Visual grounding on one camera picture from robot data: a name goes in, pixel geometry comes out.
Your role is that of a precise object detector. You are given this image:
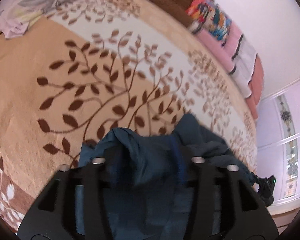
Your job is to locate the colourful cartoon pillow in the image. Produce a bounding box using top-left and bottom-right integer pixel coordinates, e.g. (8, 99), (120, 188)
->
(186, 0), (232, 46)

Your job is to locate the leaf-patterned beige bedspread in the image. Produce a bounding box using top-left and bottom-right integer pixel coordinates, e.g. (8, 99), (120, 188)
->
(0, 0), (257, 231)

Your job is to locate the pink striped folded quilt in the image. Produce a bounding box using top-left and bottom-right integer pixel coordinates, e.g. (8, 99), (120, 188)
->
(195, 22), (264, 120)

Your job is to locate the dark teal quilted jacket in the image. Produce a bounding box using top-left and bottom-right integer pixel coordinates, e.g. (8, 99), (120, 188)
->
(79, 114), (256, 239)

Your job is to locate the white decorated cabinet door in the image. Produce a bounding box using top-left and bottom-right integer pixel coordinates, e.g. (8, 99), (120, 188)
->
(257, 81), (300, 214)

